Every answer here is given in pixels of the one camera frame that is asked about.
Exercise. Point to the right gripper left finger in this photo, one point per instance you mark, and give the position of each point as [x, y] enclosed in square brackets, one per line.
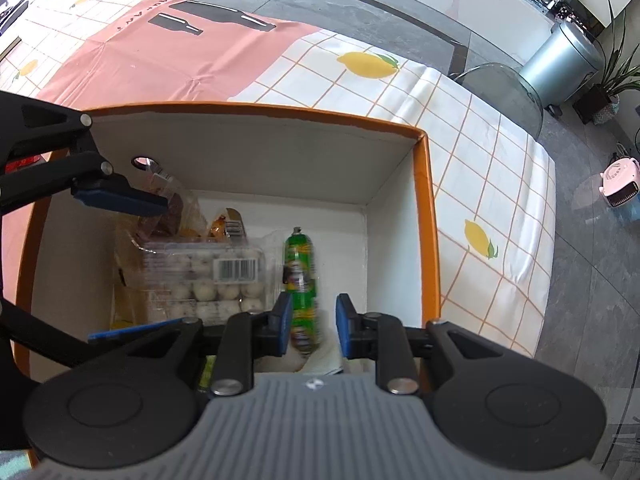
[244, 339]

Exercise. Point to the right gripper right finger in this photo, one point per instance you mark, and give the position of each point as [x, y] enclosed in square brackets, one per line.
[383, 339]

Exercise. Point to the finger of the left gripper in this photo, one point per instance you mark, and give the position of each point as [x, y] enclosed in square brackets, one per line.
[129, 332]
[70, 161]

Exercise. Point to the red chips bag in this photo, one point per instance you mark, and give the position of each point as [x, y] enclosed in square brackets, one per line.
[22, 163]

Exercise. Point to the green snack bag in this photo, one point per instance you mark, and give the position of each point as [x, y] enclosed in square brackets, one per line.
[206, 376]

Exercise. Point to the clear pack white balls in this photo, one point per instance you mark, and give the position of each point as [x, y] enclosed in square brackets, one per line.
[206, 280]

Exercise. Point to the green sausage stick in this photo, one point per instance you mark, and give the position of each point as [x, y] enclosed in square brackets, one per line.
[299, 279]

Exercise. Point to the clear bag brown pastry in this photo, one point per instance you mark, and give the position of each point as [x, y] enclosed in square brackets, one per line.
[180, 202]

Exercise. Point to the clear bag orange nuts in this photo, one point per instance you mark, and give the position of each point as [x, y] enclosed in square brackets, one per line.
[226, 228]

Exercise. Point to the orange white cardboard box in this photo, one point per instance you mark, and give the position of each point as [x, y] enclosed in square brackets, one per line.
[361, 188]

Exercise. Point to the pink table mat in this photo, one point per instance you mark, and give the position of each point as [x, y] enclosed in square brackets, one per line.
[87, 54]

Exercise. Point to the lemon print tablecloth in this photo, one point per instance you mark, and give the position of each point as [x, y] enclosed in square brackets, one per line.
[494, 184]

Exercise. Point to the pink small heater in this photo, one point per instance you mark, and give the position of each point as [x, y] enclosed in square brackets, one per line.
[620, 181]

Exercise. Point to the potted green plant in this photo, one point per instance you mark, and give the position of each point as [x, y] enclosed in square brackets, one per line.
[619, 74]

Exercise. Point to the white tv cabinet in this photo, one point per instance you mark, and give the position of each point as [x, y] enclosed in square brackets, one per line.
[450, 0]

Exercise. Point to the silver trash can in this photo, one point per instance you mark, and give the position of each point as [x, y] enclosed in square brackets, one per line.
[562, 65]

